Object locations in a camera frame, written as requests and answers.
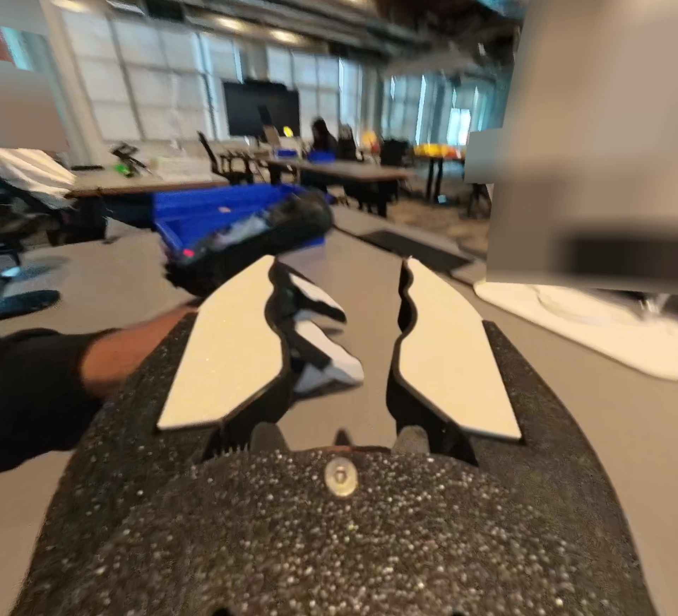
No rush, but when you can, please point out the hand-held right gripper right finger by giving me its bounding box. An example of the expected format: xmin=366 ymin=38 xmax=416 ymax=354
xmin=388 ymin=256 xmax=522 ymax=441

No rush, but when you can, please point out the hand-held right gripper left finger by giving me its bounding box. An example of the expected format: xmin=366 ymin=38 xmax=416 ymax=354
xmin=157 ymin=255 xmax=292 ymax=431

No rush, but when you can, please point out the white rounded tray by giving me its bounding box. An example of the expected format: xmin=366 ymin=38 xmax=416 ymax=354
xmin=474 ymin=278 xmax=678 ymax=379

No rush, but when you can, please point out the person's left forearm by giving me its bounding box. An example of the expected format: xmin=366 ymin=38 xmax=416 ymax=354
xmin=0 ymin=329 xmax=114 ymax=471

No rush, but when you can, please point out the black table panel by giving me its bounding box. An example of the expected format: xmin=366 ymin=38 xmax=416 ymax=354
xmin=360 ymin=231 xmax=472 ymax=273

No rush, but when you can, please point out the person's left hand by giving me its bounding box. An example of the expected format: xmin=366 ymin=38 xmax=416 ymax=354
xmin=84 ymin=304 xmax=198 ymax=398

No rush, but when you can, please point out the black office chair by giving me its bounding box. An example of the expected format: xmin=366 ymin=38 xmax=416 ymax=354
xmin=0 ymin=176 xmax=109 ymax=267

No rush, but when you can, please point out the blue plastic bin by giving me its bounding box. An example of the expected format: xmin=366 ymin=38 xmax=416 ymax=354
xmin=153 ymin=184 xmax=328 ymax=259

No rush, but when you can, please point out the green black tool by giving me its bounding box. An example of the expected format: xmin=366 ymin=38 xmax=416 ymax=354
xmin=111 ymin=143 xmax=153 ymax=178

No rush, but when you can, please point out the brown top background table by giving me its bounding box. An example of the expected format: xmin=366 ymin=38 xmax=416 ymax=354
xmin=264 ymin=158 xmax=415 ymax=218

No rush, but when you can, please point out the large black screen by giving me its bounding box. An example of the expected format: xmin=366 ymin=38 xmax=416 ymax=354
xmin=222 ymin=81 xmax=301 ymax=137

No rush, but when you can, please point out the wooden top side table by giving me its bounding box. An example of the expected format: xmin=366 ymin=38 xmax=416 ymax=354
xmin=66 ymin=171 xmax=230 ymax=199

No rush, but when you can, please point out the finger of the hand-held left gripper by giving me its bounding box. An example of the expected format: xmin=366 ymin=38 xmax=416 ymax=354
xmin=286 ymin=269 xmax=349 ymax=324
xmin=290 ymin=316 xmax=366 ymax=395

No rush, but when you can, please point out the black mesh chair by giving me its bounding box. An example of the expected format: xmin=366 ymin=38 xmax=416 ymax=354
xmin=197 ymin=131 xmax=256 ymax=186

